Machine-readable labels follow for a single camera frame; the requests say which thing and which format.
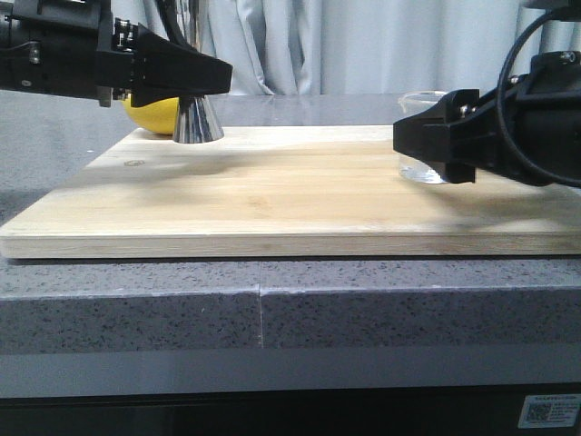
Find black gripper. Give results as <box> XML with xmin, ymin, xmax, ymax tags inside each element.
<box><xmin>1</xmin><ymin>1</ymin><xmax>232</xmax><ymax>107</ymax></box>
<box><xmin>393</xmin><ymin>51</ymin><xmax>580</xmax><ymax>186</ymax></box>

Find clear glass beaker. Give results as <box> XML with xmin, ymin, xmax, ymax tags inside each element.
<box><xmin>398</xmin><ymin>90</ymin><xmax>446</xmax><ymax>184</ymax></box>

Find steel double jigger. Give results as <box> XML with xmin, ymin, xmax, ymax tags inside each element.
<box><xmin>172</xmin><ymin>0</ymin><xmax>223</xmax><ymax>144</ymax></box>

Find white QR code sticker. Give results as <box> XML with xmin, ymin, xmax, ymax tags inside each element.
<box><xmin>517</xmin><ymin>394</ymin><xmax>580</xmax><ymax>430</ymax></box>

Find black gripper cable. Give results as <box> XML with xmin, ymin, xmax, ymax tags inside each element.
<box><xmin>496</xmin><ymin>6</ymin><xmax>581</xmax><ymax>183</ymax></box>
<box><xmin>153</xmin><ymin>0</ymin><xmax>190</xmax><ymax>49</ymax></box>

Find wooden cutting board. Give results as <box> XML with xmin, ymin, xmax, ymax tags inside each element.
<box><xmin>1</xmin><ymin>125</ymin><xmax>580</xmax><ymax>259</ymax></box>

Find grey curtain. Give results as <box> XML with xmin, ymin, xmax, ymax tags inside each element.
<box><xmin>0</xmin><ymin>0</ymin><xmax>581</xmax><ymax>99</ymax></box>

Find yellow lemon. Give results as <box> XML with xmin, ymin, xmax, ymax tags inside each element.
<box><xmin>122</xmin><ymin>96</ymin><xmax>179</xmax><ymax>135</ymax></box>

